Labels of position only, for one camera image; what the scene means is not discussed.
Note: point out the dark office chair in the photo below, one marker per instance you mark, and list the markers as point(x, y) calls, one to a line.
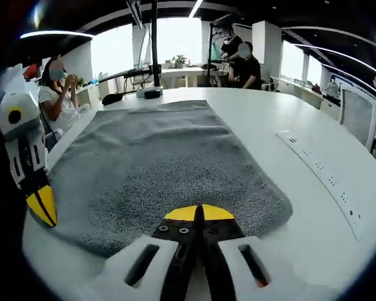
point(50, 131)

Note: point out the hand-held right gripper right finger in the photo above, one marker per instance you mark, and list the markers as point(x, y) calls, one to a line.
point(225, 251)

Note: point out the black metal rack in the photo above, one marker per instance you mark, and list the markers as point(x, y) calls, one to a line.
point(210, 53)

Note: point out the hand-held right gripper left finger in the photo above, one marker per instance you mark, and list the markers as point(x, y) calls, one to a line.
point(175, 251)

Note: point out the table outlet panel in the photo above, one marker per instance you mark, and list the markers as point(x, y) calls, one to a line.
point(326, 178)

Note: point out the black rounded object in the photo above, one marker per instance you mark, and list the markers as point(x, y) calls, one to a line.
point(112, 99)

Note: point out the black monitor pole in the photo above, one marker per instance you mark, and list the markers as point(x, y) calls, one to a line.
point(155, 44)

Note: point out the white table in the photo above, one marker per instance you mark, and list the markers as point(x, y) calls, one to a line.
point(269, 119)

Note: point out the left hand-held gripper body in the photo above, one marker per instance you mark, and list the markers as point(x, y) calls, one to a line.
point(18, 103)

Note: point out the white mesh office chair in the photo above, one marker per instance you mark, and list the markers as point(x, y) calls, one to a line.
point(358, 116)

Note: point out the grey towel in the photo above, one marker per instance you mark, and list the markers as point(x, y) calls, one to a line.
point(159, 156)

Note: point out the small green plant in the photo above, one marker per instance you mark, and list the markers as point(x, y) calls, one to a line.
point(179, 61)

